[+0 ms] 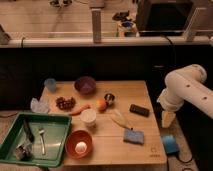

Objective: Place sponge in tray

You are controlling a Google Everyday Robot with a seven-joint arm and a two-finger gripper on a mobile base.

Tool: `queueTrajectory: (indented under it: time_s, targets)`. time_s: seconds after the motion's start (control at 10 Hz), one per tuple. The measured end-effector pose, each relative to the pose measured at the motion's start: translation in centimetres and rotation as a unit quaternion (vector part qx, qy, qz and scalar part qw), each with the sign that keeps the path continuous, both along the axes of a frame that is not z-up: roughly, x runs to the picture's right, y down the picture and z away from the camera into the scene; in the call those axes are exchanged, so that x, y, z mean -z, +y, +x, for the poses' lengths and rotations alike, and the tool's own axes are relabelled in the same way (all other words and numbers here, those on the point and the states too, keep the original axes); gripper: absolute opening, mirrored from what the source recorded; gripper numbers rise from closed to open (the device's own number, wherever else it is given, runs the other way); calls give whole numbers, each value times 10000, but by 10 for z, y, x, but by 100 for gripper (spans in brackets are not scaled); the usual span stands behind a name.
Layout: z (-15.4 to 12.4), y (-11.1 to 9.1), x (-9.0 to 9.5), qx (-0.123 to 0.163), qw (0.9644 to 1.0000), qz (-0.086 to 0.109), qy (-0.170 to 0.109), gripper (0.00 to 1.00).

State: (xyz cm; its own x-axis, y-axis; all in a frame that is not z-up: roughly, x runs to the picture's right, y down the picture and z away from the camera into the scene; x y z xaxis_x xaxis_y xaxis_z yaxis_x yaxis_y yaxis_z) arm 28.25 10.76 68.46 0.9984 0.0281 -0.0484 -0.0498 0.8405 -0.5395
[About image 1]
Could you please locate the blue sponge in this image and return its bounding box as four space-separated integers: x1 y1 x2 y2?
123 129 144 144

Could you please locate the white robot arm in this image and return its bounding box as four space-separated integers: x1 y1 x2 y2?
157 64 213 128

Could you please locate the green plastic tray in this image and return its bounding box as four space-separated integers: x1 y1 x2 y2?
0 112 71 167

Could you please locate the blue round object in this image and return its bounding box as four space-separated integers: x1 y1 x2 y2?
162 135 179 155

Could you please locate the black rectangular remote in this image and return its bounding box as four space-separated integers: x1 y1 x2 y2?
130 104 149 117

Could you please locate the yellow banana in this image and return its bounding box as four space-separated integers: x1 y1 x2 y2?
110 110 132 130

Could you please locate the wooden cutting board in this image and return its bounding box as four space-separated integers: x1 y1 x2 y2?
41 81 167 166

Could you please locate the small metal cup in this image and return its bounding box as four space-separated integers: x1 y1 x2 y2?
104 93 115 106

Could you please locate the orange fruit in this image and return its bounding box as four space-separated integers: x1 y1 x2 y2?
96 99 107 111

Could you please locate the white cup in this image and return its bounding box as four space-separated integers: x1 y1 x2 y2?
80 109 96 127

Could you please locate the orange carrot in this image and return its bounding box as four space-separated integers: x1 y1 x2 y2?
68 104 90 116

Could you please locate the purple bowl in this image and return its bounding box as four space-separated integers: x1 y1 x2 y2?
74 76 96 94

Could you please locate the red bowl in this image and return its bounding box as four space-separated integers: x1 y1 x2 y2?
65 130 93 159

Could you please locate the black monitor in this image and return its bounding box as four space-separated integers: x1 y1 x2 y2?
136 0 193 36

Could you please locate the dark grape bunch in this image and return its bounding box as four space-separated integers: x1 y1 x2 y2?
56 97 76 110

